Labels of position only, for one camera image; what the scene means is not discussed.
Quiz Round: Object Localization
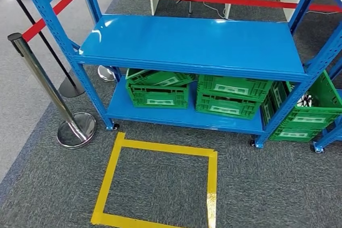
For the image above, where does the yellow tape square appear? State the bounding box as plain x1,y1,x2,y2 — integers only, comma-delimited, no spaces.
90,131,219,228

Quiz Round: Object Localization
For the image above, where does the folded green plastic crate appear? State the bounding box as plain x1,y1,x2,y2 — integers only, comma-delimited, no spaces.
125,68,196,88

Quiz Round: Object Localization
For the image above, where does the black white wire bundle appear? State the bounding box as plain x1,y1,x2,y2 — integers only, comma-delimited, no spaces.
296,93,313,108

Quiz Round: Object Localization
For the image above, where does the black stanchion post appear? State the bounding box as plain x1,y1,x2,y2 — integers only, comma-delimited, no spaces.
0,0,87,99

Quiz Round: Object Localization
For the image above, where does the open green plastic crate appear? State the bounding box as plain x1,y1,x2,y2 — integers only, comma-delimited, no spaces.
261,70,342,130

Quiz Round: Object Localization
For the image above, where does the white floor cable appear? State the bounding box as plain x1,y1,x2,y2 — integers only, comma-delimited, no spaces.
202,0,234,21

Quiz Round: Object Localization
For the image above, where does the chrome stanchion post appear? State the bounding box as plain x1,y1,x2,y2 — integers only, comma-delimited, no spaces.
7,32,97,150
75,0,119,83

